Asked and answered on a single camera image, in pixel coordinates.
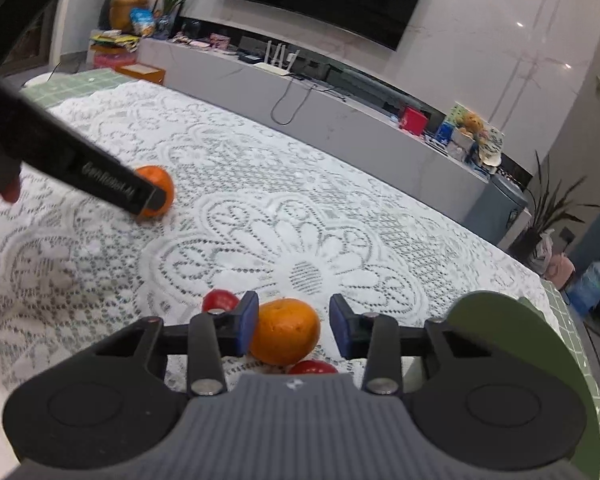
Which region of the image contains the grey trash bin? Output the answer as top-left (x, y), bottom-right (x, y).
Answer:
top-left (462, 172), bottom-right (528, 251)

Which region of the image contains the red cherry tomato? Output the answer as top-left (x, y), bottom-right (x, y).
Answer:
top-left (287, 359), bottom-right (340, 376)
top-left (202, 288), bottom-right (241, 313)

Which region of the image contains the white router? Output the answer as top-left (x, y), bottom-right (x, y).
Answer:
top-left (254, 40), bottom-right (301, 77)

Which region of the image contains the orange cardboard box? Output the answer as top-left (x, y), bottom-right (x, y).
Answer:
top-left (115, 62), bottom-right (167, 86)

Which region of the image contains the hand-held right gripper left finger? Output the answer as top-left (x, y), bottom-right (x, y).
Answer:
top-left (87, 290), bottom-right (260, 398)

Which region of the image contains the tall leafy potted plant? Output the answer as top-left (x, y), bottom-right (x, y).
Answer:
top-left (510, 150), bottom-right (600, 271)

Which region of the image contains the red box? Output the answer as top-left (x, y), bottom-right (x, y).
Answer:
top-left (399, 106), bottom-right (428, 136)

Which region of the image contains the orange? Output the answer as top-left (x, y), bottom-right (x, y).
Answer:
top-left (134, 165), bottom-right (175, 221)
top-left (249, 298), bottom-right (322, 367)

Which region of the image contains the black cable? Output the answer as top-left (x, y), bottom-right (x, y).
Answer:
top-left (271, 77), bottom-right (313, 125)

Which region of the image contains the green colander bowl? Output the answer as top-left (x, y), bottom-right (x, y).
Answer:
top-left (447, 290), bottom-right (600, 480)

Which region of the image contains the teddy bear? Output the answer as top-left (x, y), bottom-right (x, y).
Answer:
top-left (455, 112), bottom-right (486, 143)

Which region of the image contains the pink box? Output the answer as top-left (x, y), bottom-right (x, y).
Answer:
top-left (92, 50), bottom-right (138, 71)

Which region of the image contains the gold vase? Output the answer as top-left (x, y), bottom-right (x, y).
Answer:
top-left (109, 0), bottom-right (146, 33)

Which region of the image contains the grey television cabinet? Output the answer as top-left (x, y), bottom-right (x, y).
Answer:
top-left (137, 15), bottom-right (533, 228)

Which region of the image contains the pile of packets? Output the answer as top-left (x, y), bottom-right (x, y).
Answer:
top-left (90, 30), bottom-right (140, 53)

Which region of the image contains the blue water jug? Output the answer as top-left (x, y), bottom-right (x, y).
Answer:
top-left (567, 250), bottom-right (600, 318)

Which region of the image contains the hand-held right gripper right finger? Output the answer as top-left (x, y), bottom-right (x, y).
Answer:
top-left (329, 293), bottom-right (491, 396)

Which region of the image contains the white plastic bag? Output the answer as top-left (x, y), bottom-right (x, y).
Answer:
top-left (527, 230), bottom-right (556, 276)

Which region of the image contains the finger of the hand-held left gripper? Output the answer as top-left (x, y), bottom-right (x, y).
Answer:
top-left (128, 179), bottom-right (167, 219)

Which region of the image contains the white lace tablecloth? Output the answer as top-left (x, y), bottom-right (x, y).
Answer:
top-left (0, 80), bottom-right (566, 411)

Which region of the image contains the blue snack bag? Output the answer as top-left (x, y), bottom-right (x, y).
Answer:
top-left (130, 7), bottom-right (157, 38)

